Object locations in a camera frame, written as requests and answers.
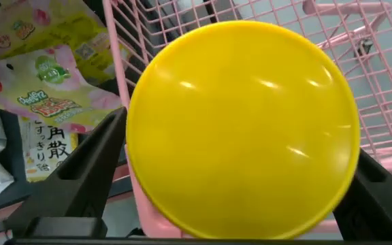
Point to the pink and yellow snack pack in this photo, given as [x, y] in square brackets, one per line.
[49, 88]
[46, 29]

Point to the yellow lidded round can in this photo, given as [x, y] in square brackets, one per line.
[242, 131]

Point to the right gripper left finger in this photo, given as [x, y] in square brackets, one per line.
[80, 190]

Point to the white candy pack black print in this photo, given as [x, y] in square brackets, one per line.
[46, 149]

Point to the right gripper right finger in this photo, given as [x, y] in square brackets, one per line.
[374, 207]

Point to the pink shopping cart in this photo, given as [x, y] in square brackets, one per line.
[376, 68]

